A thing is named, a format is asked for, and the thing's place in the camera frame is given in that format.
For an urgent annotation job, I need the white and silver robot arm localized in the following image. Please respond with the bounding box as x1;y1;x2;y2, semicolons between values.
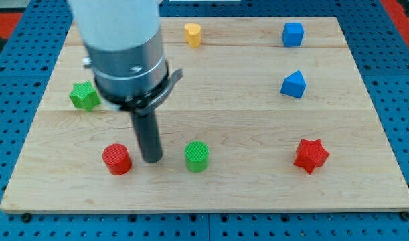
68;0;183;116

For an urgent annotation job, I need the red star block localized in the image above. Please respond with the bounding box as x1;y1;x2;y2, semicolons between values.
293;139;330;174

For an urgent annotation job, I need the green star block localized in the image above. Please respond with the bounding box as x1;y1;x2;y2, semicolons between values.
69;81;101;112

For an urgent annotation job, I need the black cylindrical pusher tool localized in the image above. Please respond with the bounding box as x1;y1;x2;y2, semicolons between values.
130;111;163;163

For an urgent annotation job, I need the light wooden board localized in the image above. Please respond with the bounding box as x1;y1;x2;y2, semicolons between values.
0;17;409;214

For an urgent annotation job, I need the yellow heart block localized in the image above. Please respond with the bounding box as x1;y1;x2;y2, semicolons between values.
184;23;201;48

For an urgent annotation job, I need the blue pentagon block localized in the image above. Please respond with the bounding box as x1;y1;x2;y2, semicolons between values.
280;70;307;98

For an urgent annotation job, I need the blue cube block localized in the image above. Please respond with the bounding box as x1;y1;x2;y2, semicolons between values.
282;22;305;47

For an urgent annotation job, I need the red cylinder block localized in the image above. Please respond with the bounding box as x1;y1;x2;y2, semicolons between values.
102;143;132;175

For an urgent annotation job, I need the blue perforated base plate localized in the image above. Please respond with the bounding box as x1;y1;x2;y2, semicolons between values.
0;0;409;240

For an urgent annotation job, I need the green cylinder block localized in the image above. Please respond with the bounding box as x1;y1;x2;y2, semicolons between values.
185;141;210;173

